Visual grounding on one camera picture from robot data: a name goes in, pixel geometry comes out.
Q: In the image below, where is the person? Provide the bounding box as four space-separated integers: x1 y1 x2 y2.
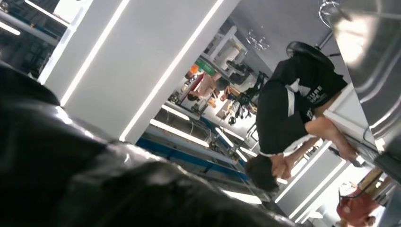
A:
187 72 221 109
244 56 358 192

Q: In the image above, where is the silver metal workbench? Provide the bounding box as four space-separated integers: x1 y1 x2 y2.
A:
323 0 401 185

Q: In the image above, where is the long ceiling light strip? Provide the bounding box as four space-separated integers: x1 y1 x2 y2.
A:
149 118 210 148
221 189 262 205

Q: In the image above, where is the green sign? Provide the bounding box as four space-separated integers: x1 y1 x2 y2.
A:
194 58 218 77

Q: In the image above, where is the blue ceiling beam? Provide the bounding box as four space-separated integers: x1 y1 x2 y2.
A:
135 137 251 183

